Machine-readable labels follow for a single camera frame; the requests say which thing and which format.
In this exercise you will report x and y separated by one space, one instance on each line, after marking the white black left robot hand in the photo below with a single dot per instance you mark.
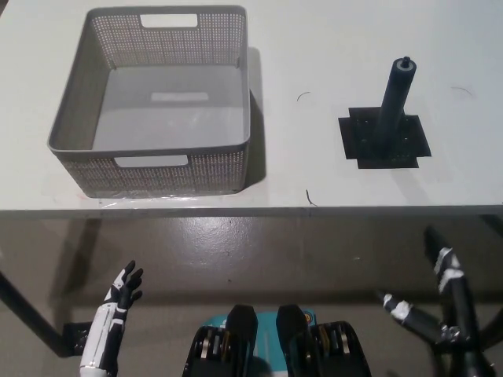
106 334

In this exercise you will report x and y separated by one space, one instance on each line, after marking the black teal robot torso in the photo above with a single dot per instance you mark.
243 337

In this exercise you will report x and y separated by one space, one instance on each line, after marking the grey perforated plastic basket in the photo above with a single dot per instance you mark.
165 98

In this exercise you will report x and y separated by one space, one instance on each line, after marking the black metal table leg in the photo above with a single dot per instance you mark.
31 314
493 223

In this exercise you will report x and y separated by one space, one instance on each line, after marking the black tape patch mat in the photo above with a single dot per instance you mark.
353 133

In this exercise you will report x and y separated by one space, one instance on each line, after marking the black table foot plate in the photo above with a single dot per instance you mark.
80 337

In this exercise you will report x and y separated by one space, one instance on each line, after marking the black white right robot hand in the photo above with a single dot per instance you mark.
457 306

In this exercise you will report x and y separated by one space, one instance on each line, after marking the clear adhesive tape strip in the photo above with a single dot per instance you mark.
157 200

